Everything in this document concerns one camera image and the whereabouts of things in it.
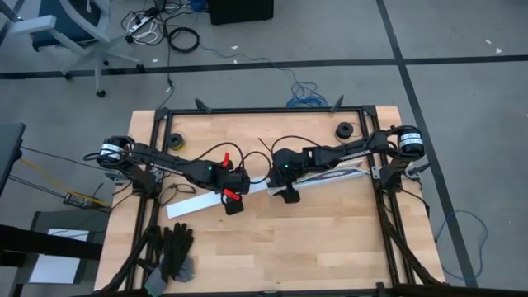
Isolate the white duct cover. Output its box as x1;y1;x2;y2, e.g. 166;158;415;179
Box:
165;177;273;220

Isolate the white slotted cable duct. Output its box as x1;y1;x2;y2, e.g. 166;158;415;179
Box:
266;158;371;197

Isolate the black glove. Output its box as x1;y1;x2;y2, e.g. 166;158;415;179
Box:
144;221;196;284

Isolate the grey green glove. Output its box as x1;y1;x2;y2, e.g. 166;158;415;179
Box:
144;254;197;297

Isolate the small black electronics box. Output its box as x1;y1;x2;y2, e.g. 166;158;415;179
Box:
62;192;95;210

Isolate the black box on floor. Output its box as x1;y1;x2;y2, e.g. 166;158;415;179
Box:
205;0;276;27

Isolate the white paper sheet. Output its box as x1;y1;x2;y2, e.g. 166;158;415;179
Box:
27;227;90;285

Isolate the white power strip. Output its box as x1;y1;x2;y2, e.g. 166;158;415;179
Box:
125;9;161;37

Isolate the dark side desk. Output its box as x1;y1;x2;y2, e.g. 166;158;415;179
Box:
0;121;27;200

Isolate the white blue office chair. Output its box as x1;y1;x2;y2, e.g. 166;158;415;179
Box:
0;0;146;99

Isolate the black aluminium table frame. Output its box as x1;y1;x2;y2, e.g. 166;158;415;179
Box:
93;97;447;297

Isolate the black wire spool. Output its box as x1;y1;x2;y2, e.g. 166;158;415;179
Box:
334;120;356;140

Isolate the tangled blue network cable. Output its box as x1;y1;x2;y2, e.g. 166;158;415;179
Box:
196;42;329;109

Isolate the coiled black floor cable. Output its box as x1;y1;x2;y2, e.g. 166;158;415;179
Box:
167;26;201;54

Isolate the thin yellow floor cable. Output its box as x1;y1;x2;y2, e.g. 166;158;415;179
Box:
19;158;113;208

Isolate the looped blue floor cable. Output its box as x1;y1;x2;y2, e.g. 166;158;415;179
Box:
434;209;490;283

